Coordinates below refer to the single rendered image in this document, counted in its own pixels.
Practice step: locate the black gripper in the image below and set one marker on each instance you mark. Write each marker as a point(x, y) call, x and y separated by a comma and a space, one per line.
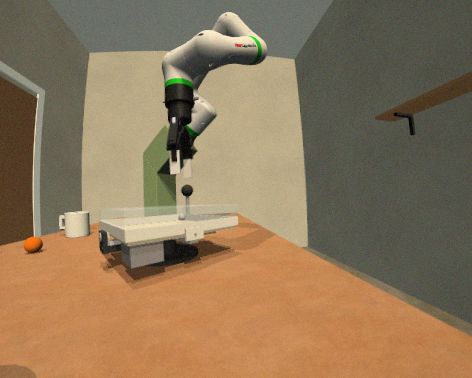
point(179, 115)

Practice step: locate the white mug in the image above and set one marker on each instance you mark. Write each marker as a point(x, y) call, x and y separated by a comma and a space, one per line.
point(77, 225)

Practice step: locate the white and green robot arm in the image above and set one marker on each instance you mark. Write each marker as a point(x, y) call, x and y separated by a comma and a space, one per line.
point(207, 51)

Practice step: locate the orange ball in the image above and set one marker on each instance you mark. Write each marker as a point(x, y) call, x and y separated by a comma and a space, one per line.
point(33, 244)

